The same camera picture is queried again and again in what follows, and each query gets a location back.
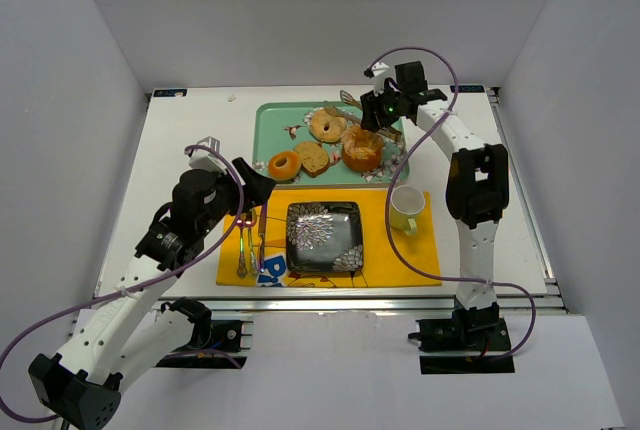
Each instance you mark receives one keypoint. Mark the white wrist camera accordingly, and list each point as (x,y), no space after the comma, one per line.
(202,159)
(379,72)

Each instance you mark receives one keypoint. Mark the sugar-topped bundt cake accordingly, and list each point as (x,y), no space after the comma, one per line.
(361,149)

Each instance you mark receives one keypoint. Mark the pale yellow mug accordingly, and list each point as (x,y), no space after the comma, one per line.
(406,205)

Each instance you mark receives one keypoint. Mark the orange donut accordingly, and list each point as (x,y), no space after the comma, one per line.
(284,166)

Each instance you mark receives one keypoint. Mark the aluminium table frame rail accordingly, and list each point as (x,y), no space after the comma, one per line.
(329,304)

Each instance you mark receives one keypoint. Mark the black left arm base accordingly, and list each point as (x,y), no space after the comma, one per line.
(215,343)

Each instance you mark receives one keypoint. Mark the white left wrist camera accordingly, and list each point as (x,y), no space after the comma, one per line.
(202,159)

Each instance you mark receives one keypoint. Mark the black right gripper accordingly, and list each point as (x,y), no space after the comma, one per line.
(373,111)

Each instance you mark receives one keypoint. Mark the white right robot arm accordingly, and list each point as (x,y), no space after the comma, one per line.
(477,187)

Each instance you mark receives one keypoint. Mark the pale glazed bagel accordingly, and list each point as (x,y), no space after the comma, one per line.
(327,128)

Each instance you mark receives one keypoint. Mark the green floral tray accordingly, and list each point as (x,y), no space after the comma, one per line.
(281,126)

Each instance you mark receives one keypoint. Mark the brown bread slice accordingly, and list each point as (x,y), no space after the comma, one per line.
(314,158)

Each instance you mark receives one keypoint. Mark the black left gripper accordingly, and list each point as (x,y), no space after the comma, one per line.
(248,183)

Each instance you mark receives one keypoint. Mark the iridescent fork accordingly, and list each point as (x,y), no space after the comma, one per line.
(242,266)

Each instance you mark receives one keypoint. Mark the yellow placemat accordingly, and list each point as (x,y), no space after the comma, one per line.
(381,268)

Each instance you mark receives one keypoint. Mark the black floral square plate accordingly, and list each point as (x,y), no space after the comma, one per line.
(324,237)

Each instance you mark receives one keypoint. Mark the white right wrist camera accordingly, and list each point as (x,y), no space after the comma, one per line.
(379,72)

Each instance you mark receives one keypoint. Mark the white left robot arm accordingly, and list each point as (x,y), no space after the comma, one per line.
(83,382)

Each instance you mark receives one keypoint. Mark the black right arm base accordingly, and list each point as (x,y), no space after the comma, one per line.
(468,342)

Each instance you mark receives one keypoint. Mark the iridescent knife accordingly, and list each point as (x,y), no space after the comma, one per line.
(262,223)

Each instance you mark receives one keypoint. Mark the blue corner sticker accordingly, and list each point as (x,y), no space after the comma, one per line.
(170,93)
(467,88)

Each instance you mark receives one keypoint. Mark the blue left corner sticker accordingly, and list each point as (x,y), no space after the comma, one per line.
(170,93)

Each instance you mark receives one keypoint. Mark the blue right corner sticker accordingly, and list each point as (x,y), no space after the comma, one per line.
(467,88)

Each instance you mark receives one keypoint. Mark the iridescent spoon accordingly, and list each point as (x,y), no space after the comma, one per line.
(250,223)

